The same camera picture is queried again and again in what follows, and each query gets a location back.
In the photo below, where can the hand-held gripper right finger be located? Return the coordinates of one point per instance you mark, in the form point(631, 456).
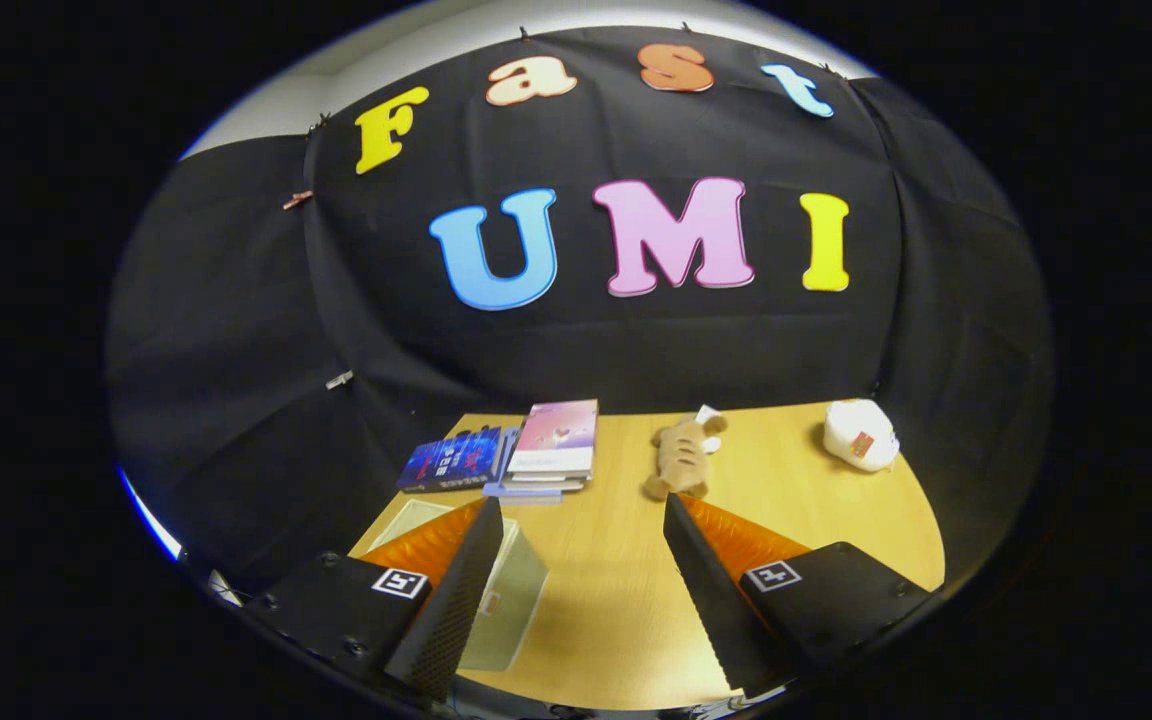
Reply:
point(711, 610)

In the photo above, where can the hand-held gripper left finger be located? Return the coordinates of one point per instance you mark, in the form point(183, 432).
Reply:
point(451, 610)

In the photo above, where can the translucent storage box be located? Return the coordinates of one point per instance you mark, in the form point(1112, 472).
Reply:
point(511, 600)

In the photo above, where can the light blue book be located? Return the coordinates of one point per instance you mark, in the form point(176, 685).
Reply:
point(521, 494)

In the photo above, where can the dark blue book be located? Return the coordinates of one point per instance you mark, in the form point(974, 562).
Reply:
point(451, 460)

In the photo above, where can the brown plush toy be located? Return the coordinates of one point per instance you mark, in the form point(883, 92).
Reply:
point(681, 455)

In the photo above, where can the white book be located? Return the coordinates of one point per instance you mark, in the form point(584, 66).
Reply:
point(546, 480)

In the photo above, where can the pink cover book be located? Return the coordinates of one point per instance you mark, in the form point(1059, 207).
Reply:
point(556, 435)

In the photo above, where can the white plush toy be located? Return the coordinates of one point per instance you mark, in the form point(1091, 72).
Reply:
point(851, 430)

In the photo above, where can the black backdrop cloth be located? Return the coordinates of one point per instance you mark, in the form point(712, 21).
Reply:
point(236, 350)

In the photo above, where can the pink clothes peg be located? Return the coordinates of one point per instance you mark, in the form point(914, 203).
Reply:
point(297, 200)

